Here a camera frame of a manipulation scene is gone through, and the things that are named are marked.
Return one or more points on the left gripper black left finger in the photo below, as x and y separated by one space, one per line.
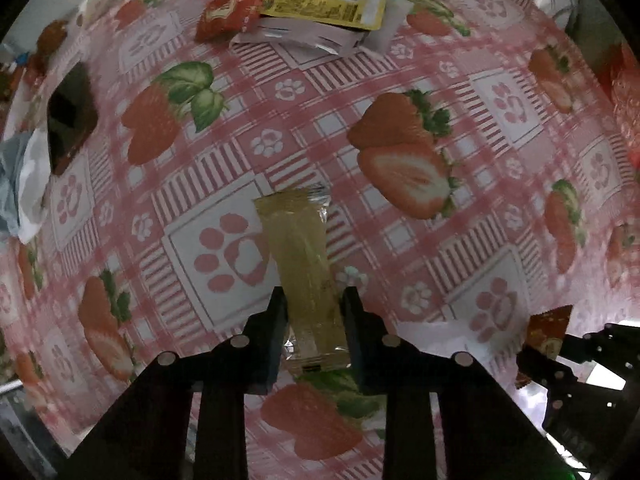
143 434

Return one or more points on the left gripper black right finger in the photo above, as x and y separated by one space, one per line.
486 435

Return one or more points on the gold tan snack bar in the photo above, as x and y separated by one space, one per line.
294 226

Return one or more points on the red foil snack packets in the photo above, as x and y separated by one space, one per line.
546 331

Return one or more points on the strawberry paw print tablecloth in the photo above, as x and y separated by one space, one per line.
477 177

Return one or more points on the blue white crumpled cloth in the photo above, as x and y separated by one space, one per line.
25 176

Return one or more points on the smartphone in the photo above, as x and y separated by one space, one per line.
71 117

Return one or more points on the clear white snack bag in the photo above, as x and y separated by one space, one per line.
330 39

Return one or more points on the orange red snack bar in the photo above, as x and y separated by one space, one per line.
223 18

